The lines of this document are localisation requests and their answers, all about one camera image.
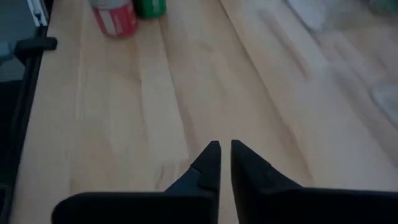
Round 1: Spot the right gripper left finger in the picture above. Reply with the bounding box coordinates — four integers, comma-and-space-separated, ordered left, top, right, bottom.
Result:
51, 139, 223, 224

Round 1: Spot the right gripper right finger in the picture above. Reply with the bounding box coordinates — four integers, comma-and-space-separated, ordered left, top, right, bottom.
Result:
230, 139, 398, 224

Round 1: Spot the pink and white soda can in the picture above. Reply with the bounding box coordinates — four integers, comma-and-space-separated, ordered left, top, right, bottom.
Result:
89, 0, 139, 39

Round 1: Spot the white metal bracket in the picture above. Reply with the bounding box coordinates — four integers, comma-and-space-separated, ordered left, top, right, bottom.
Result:
26, 0, 50, 27

